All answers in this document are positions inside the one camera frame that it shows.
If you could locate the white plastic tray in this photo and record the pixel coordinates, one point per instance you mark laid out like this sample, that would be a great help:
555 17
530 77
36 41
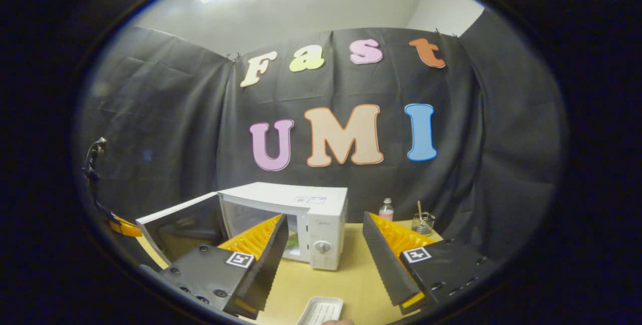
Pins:
321 311

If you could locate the clear bottle with pink label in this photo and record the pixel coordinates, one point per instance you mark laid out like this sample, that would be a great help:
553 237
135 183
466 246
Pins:
386 212

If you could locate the wooden stick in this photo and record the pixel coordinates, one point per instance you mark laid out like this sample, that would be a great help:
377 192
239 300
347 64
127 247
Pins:
420 208

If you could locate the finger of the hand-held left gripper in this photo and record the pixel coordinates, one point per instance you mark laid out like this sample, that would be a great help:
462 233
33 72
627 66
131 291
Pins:
125 228

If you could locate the white microwave oven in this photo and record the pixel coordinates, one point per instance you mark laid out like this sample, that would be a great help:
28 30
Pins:
326 224

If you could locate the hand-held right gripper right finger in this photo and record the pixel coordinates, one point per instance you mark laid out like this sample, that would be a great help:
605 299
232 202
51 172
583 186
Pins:
383 260

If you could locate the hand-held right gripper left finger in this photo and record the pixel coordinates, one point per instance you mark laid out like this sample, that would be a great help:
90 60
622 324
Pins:
273 260

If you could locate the black backdrop cloth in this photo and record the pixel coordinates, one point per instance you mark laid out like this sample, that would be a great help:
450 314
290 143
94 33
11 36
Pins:
476 139

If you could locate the glass jar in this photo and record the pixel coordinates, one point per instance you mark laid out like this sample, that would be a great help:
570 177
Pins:
424 225

